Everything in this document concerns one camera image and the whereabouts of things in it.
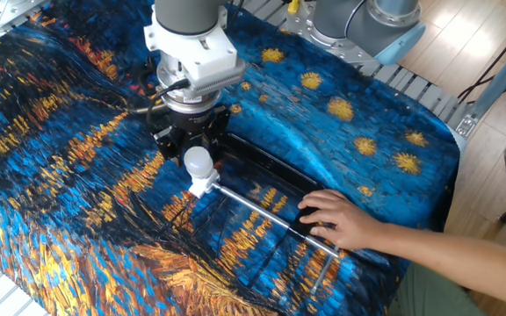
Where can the aluminium frame post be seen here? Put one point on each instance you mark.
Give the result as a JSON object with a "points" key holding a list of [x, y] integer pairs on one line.
{"points": [[499, 74]]}

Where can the person's right forearm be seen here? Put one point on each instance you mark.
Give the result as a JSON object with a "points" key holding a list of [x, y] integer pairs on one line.
{"points": [[455, 261]]}

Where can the white wrist sensor mount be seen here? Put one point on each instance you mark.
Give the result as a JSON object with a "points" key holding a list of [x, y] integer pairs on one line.
{"points": [[204, 57]]}

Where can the person's right hand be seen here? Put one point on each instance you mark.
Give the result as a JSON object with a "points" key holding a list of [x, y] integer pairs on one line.
{"points": [[349, 224]]}

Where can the metal lamp stand with socket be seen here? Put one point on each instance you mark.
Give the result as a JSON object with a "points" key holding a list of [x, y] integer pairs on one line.
{"points": [[301, 226]]}

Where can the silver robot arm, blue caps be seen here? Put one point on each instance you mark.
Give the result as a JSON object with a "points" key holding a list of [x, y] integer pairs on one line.
{"points": [[367, 26]]}

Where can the green trousers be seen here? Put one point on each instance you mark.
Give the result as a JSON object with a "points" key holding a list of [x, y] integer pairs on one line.
{"points": [[428, 294]]}

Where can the white light bulb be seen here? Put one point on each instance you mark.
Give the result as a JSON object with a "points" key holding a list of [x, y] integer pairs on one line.
{"points": [[198, 162]]}

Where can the starry night painting tablecloth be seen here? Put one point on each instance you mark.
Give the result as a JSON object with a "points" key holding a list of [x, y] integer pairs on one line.
{"points": [[103, 188]]}

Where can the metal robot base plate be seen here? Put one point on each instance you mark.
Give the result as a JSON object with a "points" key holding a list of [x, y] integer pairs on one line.
{"points": [[297, 30]]}

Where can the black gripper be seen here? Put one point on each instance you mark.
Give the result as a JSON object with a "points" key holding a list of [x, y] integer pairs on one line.
{"points": [[198, 125]]}

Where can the metal corner bracket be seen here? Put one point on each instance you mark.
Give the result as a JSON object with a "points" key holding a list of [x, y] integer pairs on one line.
{"points": [[467, 126]]}

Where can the white bulb socket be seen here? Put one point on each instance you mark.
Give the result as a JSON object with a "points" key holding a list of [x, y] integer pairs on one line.
{"points": [[204, 184]]}

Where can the perforated metal plate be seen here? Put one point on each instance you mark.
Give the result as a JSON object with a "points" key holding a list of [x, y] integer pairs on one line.
{"points": [[11, 13]]}

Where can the yellow plastic clip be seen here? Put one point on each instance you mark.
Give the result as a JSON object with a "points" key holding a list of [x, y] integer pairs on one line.
{"points": [[293, 6]]}

